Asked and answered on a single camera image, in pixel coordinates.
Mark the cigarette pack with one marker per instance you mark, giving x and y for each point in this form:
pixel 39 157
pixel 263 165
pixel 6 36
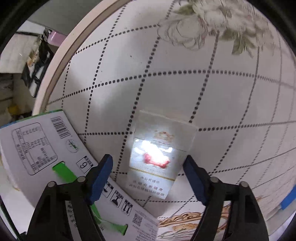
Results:
pixel 160 146

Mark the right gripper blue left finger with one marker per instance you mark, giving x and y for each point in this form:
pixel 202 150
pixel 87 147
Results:
pixel 98 177

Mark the blue white carton pack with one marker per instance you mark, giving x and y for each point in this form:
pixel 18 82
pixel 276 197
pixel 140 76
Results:
pixel 48 162

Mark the black bag on chair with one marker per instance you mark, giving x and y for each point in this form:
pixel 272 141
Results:
pixel 36 66

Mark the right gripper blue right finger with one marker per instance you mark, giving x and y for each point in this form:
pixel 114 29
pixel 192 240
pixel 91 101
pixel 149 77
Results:
pixel 198 179

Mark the pink suitcase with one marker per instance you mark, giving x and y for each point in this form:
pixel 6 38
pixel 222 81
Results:
pixel 56 38

